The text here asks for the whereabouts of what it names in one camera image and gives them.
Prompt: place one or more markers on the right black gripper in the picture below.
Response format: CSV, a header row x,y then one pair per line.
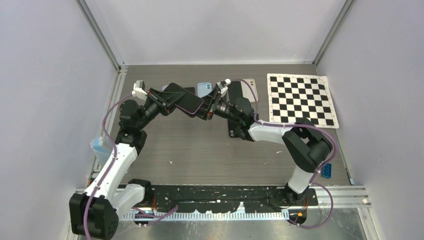
x,y
210,105

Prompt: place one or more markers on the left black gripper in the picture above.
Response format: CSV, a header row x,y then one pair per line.
x,y
165,101

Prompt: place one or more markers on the black phone bare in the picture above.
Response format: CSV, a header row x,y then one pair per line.
x,y
188,103

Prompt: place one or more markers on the light-blue phone case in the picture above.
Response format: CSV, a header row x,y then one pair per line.
x,y
203,89

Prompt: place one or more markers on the black phone case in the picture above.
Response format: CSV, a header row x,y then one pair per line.
x,y
233,127

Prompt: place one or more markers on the beige phone case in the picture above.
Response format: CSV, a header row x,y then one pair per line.
x,y
249,89

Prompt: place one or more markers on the phone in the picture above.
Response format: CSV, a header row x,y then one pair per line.
x,y
191,90

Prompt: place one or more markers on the black smartphone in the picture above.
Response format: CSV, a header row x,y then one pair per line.
x,y
234,91

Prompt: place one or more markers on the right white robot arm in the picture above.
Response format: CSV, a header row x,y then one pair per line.
x,y
307,145

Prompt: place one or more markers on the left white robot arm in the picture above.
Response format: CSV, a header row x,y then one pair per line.
x,y
95,213

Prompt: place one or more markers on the checkerboard calibration mat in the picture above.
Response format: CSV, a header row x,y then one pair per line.
x,y
292,97

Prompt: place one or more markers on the blue toy brick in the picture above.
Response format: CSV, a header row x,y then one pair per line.
x,y
326,171

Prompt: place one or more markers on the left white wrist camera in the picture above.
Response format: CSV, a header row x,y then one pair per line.
x,y
139,90

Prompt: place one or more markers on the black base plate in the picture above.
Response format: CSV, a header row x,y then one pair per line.
x,y
220,199

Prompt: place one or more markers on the aluminium front rail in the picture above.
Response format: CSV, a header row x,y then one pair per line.
x,y
329,199

